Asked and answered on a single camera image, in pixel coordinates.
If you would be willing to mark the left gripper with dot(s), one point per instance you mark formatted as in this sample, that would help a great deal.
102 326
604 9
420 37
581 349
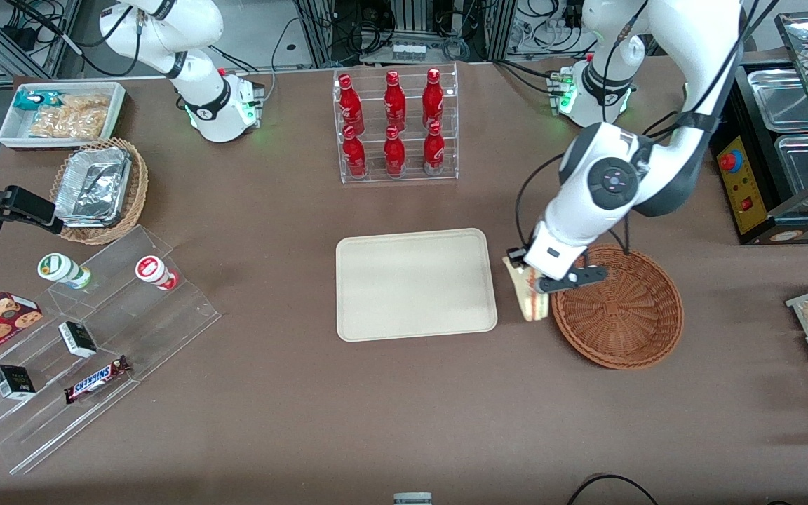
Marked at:
515 253

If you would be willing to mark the triangular sandwich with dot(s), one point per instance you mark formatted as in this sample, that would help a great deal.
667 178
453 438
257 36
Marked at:
534 306

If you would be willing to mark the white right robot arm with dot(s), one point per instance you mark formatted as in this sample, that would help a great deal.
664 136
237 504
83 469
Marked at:
165 28

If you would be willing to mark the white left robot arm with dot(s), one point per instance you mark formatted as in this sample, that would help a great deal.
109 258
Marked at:
691 56

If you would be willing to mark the aluminium foil tray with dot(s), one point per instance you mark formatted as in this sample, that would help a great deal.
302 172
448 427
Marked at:
92 186

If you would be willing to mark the brown round wicker basket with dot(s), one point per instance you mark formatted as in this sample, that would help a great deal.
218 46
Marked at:
621 322

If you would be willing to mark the light wicker basket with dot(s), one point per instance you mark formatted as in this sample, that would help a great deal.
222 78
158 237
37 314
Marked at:
139 182

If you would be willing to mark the beige plastic tray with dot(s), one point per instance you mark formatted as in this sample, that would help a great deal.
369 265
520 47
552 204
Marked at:
414 284

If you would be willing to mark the green lid yogurt cup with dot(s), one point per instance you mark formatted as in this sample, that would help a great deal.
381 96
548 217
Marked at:
60 268

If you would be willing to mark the white rectangular snack bin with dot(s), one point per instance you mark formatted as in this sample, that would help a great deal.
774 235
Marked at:
11 133

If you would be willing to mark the clear bag of crackers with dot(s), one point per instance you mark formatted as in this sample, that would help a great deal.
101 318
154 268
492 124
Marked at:
71 120

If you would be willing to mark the teal snack packet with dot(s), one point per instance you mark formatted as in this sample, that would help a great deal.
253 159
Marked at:
29 99

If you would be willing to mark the red lid yogurt cup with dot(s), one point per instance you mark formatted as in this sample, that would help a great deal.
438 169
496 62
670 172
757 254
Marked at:
153 271

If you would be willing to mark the small black box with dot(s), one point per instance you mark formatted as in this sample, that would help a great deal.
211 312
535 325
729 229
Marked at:
78 339
13 382

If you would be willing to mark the clear acrylic stepped shelf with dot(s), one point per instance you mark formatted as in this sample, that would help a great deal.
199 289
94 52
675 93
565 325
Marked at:
130 330

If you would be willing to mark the red soda bottle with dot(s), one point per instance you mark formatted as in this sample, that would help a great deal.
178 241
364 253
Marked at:
350 105
434 150
394 153
353 154
395 102
433 98

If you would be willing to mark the clear acrylic bottle rack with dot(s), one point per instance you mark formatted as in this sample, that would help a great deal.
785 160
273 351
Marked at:
404 175

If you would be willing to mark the snickers chocolate bar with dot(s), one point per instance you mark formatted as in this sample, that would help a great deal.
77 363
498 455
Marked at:
95 379

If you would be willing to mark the black yellow food warmer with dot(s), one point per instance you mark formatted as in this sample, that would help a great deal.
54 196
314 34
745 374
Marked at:
741 186

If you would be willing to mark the white power strip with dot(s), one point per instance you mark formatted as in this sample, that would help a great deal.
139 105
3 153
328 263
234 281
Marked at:
409 51

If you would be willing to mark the small grey device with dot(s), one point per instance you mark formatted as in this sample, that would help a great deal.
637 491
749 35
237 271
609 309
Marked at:
412 499

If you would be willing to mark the aluminium frame rack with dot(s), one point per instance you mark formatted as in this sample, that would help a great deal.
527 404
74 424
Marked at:
404 21

